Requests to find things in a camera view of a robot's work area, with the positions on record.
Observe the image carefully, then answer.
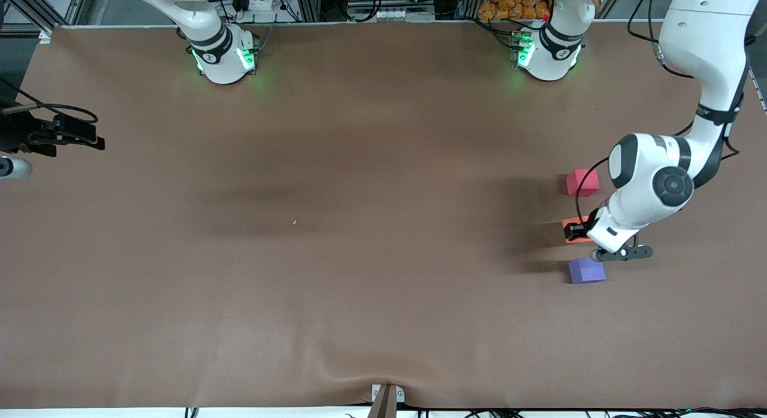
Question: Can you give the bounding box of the brown table cloth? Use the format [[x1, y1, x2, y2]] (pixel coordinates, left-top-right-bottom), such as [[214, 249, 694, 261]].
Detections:
[[0, 23, 767, 410]]

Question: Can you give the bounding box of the pile of orange objects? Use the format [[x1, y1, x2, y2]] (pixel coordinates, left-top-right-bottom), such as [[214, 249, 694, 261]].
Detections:
[[478, 0, 553, 21]]

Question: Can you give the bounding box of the silver metal bracket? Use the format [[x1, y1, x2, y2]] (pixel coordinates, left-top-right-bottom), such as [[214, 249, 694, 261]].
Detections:
[[372, 384, 406, 404]]

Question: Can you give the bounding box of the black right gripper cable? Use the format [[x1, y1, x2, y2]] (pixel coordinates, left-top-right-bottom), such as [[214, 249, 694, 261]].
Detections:
[[0, 77, 100, 123]]

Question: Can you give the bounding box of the purple foam block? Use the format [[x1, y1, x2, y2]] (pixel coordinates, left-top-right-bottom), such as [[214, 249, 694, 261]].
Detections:
[[567, 258, 607, 284]]

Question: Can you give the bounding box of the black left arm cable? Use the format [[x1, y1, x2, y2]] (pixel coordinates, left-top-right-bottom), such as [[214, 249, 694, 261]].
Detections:
[[584, 0, 699, 228]]

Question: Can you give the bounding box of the long white power strip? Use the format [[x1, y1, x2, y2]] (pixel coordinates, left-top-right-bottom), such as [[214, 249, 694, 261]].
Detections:
[[348, 8, 403, 22]]

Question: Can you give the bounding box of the orange foam block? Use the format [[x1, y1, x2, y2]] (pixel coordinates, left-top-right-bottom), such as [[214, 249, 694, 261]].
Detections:
[[563, 217, 594, 244]]

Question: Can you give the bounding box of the brown mounting pole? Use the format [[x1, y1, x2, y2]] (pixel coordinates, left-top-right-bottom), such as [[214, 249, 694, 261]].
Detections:
[[367, 386, 398, 418]]

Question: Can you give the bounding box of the pink foam block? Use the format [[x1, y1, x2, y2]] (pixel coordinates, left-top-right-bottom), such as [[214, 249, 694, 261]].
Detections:
[[566, 169, 600, 198]]

